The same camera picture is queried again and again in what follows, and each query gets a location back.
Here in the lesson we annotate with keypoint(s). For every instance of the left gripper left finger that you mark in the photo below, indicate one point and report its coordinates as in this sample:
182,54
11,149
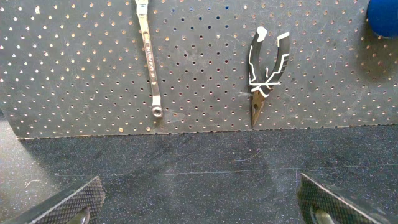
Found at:
81,199

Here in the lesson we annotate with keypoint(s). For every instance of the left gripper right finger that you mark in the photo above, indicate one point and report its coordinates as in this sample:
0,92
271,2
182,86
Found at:
320,194

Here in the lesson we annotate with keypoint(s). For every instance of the black and white pliers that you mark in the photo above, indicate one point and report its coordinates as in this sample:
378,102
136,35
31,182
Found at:
255,59

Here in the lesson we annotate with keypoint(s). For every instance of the roll of blue tape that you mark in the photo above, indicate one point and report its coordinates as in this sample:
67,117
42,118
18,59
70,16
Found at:
384,18

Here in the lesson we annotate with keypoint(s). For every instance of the black pegboard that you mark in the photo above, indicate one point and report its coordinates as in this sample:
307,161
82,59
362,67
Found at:
202,62

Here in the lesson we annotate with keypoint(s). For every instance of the metal hook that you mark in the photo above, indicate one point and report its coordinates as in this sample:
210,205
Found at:
273,83

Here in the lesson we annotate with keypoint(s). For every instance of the wrench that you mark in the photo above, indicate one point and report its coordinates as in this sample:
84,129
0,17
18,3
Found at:
149,59

